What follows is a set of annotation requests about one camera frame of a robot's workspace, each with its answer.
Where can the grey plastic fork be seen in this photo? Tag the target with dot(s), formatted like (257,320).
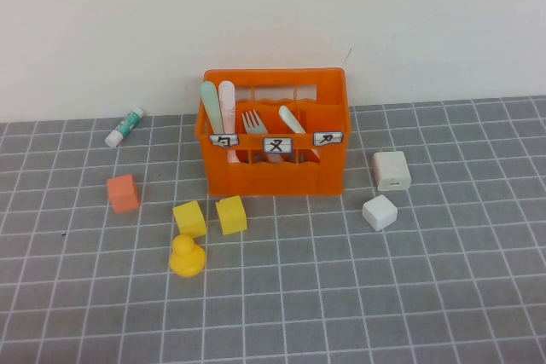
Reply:
(256,125)

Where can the white plastic knife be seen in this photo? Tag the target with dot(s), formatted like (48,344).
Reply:
(290,119)

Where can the pink plastic spoon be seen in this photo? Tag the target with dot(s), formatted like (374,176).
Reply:
(226,104)

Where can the mint green plastic spoon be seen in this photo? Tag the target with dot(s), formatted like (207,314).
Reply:
(211,99)

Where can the orange plastic cutlery holder crate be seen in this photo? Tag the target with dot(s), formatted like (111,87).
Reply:
(273,180)

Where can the yellow foam cube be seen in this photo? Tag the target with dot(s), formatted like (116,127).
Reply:
(189,219)
(231,217)

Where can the white foam cube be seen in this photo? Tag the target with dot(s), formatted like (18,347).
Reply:
(379,212)

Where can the yellow rubber duck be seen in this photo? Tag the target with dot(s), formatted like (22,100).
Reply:
(187,259)

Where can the white and green glue stick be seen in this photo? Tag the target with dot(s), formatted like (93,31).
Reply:
(123,127)

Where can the orange foam cube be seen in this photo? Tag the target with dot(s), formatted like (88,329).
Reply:
(123,195)

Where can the grey grid patterned mat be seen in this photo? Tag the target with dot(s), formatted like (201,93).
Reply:
(469,274)

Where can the white USB wall charger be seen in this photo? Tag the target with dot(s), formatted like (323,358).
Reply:
(390,170)

